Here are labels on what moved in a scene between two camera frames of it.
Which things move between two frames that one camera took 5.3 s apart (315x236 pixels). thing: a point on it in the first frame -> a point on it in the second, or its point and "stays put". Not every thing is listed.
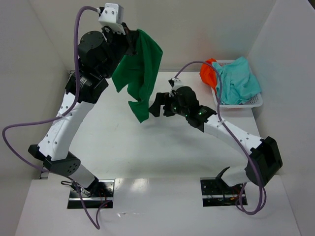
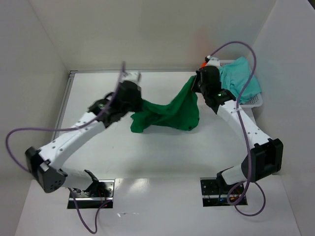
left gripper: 131,39 -> 134,103
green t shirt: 137,72 -> 182,112
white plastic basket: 256,102 stays put
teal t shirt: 238,84 stays put
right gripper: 166,105 -> 197,83
